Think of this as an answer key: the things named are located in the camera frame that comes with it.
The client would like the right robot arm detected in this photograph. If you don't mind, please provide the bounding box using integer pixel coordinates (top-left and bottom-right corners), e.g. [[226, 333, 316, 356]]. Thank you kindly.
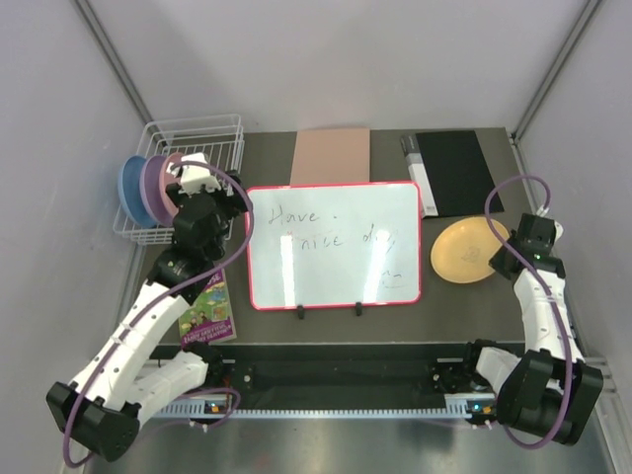
[[460, 213, 603, 445]]

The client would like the blue plate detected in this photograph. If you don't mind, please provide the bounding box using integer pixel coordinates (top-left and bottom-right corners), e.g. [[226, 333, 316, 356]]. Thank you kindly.
[[118, 155, 157, 229]]

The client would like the grey slotted cable duct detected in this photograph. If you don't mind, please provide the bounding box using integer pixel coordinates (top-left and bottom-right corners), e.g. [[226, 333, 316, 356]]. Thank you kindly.
[[154, 394, 495, 420]]

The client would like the white wire dish rack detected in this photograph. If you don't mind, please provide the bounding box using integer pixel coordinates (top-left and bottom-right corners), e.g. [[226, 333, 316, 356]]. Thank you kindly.
[[113, 114, 244, 245]]

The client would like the brown cardboard sheet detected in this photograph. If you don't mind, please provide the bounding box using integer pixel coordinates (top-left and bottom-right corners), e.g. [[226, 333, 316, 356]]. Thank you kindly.
[[289, 127, 370, 186]]

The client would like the red framed whiteboard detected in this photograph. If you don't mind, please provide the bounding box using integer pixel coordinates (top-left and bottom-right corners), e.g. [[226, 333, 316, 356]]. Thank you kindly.
[[247, 182, 422, 311]]

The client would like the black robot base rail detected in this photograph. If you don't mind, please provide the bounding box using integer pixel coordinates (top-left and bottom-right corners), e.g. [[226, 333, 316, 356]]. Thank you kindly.
[[142, 343, 500, 411]]

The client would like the pink plate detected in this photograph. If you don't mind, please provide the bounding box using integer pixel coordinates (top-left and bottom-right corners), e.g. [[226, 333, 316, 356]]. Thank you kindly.
[[159, 152, 185, 218]]

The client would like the purple plate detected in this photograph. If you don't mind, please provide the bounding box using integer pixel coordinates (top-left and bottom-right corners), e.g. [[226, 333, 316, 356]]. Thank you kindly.
[[139, 155, 173, 227]]

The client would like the yellow bear plate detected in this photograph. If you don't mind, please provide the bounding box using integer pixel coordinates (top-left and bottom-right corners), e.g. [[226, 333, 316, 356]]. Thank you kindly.
[[430, 216, 502, 284]]

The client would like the black folder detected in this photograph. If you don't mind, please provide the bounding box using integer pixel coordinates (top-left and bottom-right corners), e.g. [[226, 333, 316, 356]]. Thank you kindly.
[[400, 130, 495, 218]]

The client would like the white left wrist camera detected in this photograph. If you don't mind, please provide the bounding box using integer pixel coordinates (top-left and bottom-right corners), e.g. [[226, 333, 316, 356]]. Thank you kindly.
[[179, 152, 220, 196]]

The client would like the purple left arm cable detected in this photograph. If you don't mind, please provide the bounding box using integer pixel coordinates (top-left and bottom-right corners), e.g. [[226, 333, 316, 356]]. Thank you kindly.
[[61, 160, 256, 468]]

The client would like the purple treehouse children's book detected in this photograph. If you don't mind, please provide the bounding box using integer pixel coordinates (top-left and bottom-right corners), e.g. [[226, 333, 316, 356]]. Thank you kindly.
[[178, 271, 237, 348]]

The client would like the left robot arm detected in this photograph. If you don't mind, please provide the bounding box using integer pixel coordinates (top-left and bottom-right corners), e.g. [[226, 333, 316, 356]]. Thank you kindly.
[[45, 176, 253, 469]]

